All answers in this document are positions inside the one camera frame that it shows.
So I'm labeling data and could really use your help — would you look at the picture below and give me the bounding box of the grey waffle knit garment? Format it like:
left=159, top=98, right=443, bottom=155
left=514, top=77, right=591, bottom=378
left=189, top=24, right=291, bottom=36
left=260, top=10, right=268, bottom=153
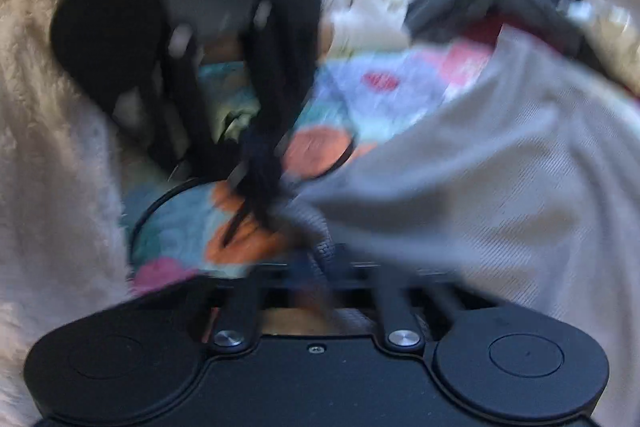
left=270, top=26, right=640, bottom=388

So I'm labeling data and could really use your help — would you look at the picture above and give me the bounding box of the white fluffy blanket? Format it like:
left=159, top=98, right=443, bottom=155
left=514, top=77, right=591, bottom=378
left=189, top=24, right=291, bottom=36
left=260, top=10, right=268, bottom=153
left=0, top=0, right=142, bottom=427

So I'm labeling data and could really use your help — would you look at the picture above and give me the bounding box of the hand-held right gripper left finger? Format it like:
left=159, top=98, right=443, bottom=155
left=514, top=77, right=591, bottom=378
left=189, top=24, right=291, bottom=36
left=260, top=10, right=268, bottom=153
left=132, top=256, right=314, bottom=353

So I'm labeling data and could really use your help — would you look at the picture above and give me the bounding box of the floral quilt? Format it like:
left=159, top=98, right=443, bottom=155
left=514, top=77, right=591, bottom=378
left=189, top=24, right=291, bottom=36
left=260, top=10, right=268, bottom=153
left=122, top=42, right=501, bottom=298

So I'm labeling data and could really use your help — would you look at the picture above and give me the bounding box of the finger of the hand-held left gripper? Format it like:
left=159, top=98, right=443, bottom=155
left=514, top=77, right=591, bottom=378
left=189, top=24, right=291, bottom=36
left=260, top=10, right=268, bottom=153
left=149, top=26, right=217, bottom=181
left=239, top=1, right=322, bottom=229

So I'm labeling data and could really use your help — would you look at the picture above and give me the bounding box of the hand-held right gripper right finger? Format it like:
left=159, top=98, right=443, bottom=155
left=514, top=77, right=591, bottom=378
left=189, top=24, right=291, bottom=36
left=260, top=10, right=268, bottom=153
left=326, top=251, right=497, bottom=353

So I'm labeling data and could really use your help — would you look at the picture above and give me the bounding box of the black cable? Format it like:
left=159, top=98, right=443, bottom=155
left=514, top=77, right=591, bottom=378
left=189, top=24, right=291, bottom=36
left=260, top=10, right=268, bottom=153
left=127, top=141, right=359, bottom=269

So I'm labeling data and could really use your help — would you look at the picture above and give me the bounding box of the red garment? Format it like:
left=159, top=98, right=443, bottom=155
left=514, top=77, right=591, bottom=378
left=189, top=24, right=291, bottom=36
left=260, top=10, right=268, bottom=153
left=462, top=13, right=507, bottom=44

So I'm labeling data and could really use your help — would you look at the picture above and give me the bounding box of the white cloth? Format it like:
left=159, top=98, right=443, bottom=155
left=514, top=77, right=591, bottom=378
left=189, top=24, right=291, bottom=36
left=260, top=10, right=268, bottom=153
left=320, top=0, right=417, bottom=58

